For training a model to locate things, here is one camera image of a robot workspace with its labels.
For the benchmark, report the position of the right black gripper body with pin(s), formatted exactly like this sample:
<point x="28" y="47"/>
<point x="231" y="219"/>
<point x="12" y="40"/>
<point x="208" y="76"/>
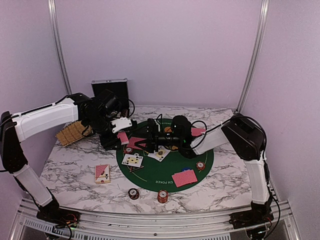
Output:
<point x="168" y="139"/>

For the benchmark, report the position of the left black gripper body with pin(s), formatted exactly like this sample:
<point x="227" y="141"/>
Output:
<point x="105" y="141"/>

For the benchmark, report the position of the red card seat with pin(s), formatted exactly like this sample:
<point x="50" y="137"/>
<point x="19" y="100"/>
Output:
<point x="181" y="181"/>
<point x="187" y="173"/>
<point x="195" y="132"/>
<point x="132" y="142"/>

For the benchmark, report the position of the red chips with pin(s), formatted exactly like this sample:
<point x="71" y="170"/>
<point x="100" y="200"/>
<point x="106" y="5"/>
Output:
<point x="128" y="150"/>

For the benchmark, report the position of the red playing card deck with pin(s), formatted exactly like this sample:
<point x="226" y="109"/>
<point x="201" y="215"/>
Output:
<point x="122" y="135"/>

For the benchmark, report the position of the five of spades card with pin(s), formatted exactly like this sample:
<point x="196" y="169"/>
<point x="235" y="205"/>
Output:
<point x="132" y="160"/>

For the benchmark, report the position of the red card top seat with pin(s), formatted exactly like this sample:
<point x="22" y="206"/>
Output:
<point x="195" y="132"/>

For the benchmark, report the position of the ace of spades card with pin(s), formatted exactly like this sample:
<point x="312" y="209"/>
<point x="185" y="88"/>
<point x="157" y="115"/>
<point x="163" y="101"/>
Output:
<point x="161" y="153"/>

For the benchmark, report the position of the red card bottom seat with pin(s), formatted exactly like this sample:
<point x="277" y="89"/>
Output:
<point x="187" y="173"/>
<point x="181" y="181"/>

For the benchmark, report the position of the dark brown poker chip stack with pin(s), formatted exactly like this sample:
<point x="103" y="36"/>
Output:
<point x="133" y="193"/>

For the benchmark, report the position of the red poker chip stack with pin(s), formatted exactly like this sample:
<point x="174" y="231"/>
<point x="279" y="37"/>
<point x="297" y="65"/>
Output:
<point x="162" y="196"/>

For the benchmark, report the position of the orange round blind button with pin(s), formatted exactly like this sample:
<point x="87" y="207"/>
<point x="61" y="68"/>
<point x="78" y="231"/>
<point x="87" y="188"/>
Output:
<point x="168" y="129"/>

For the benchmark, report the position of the black triangular all-in button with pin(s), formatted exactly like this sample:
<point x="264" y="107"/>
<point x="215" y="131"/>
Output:
<point x="133" y="168"/>

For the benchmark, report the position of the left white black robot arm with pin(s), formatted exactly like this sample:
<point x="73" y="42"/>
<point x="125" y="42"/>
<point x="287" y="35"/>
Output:
<point x="15" y="128"/>

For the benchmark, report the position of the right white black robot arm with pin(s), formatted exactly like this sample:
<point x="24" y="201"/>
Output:
<point x="246" y="136"/>

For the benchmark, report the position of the round green poker mat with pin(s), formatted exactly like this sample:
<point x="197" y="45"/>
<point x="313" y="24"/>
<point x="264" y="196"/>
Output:
<point x="156" y="175"/>

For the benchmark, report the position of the playing card box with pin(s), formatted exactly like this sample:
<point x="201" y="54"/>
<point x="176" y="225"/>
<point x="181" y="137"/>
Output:
<point x="102" y="174"/>

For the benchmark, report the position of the woven bamboo tray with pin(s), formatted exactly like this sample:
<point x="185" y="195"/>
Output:
<point x="71" y="133"/>

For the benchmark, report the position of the aluminium poker chip case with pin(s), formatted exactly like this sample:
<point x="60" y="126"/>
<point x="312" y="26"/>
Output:
<point x="119" y="87"/>

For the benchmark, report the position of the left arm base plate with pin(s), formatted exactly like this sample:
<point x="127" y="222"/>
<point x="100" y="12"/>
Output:
<point x="58" y="220"/>

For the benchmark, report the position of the left aluminium frame post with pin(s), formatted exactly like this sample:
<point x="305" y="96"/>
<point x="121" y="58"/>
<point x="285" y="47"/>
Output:
<point x="58" y="46"/>

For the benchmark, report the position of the aluminium frame post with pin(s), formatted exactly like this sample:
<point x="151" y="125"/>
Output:
<point x="58" y="46"/>
<point x="259" y="37"/>

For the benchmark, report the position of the right aluminium frame post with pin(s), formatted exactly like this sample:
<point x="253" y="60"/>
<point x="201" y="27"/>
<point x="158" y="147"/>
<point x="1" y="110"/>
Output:
<point x="259" y="37"/>

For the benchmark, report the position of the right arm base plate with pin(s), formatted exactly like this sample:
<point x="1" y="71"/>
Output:
<point x="249" y="218"/>

